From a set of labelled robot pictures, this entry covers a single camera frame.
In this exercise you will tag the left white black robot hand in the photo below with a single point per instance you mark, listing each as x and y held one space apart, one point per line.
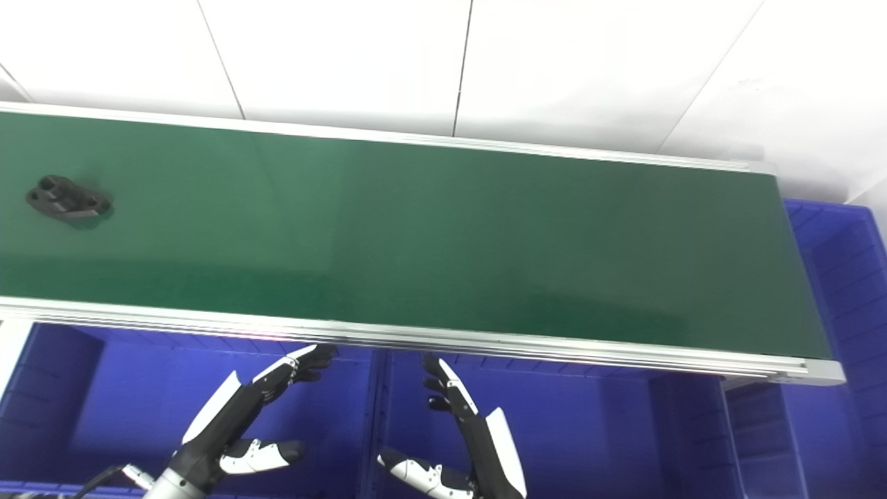
220 423

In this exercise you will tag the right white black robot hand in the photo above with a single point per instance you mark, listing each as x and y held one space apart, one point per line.
488 450

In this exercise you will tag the black flange part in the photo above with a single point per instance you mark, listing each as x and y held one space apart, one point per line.
68 199

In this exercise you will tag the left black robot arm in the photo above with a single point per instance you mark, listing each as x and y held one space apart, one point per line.
173 489

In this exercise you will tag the blue plastic bin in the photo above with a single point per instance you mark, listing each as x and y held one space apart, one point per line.
118 402
589 430
849 312

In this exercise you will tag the green conveyor belt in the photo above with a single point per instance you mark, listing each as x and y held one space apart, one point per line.
443 235
485 344

